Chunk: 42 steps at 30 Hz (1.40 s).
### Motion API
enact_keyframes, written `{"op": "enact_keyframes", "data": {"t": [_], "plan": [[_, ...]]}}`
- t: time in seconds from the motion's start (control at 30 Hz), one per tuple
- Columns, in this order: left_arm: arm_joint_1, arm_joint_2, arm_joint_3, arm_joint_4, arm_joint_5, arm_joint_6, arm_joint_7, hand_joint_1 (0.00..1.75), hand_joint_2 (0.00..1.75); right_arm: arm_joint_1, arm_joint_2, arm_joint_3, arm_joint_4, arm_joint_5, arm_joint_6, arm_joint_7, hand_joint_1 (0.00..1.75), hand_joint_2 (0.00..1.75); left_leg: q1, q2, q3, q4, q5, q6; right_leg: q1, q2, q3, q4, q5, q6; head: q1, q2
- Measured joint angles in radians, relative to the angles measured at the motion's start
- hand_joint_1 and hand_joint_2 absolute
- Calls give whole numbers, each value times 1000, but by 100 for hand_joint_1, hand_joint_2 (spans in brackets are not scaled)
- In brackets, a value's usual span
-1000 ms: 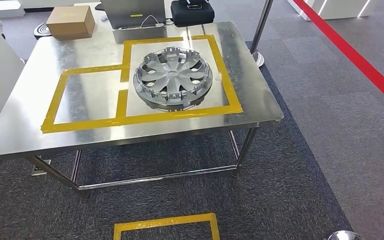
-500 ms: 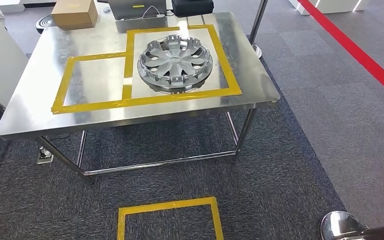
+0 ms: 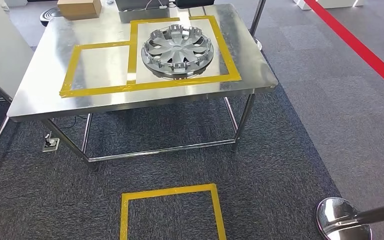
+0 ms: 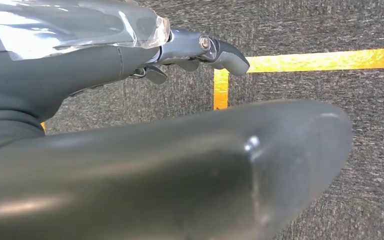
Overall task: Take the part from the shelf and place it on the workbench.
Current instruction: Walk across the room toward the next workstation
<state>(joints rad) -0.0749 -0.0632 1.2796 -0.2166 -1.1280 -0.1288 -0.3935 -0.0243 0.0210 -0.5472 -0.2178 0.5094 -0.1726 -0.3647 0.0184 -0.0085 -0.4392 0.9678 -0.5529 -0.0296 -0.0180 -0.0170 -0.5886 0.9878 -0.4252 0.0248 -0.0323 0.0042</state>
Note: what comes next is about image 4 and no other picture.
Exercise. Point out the left robot arm sleeve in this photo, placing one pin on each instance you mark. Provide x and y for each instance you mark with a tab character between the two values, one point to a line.
6	132

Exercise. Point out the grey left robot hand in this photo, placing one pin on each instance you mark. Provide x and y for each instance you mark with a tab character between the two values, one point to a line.
145	172

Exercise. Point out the yellow floor tape square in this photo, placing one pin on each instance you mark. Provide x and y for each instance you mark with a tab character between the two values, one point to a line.
311	61

